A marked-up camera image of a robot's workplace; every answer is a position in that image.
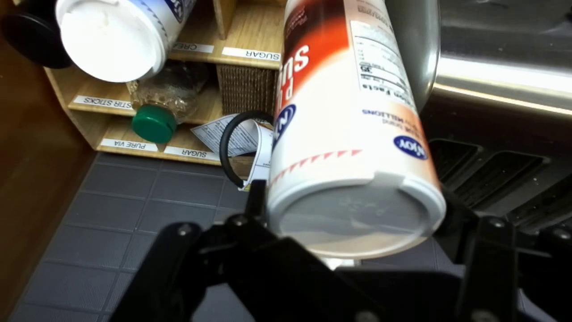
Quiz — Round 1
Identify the white blue creamer canister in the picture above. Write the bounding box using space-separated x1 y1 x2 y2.
56 0 197 82

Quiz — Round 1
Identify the white red sugar canister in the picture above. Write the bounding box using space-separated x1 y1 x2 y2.
267 0 446 259

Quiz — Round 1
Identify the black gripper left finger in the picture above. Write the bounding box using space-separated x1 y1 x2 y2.
110 213 283 322

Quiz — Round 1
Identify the wooden condiment organizer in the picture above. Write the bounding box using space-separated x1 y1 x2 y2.
49 0 287 164

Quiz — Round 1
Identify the black round lid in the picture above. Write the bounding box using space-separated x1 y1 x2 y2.
0 12 72 68

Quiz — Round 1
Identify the green bottle cap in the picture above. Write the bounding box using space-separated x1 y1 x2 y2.
131 104 178 143

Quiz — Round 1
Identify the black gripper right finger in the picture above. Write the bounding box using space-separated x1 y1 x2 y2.
440 189 519 322

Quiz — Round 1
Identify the silver toaster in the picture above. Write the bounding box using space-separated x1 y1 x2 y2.
387 0 572 234

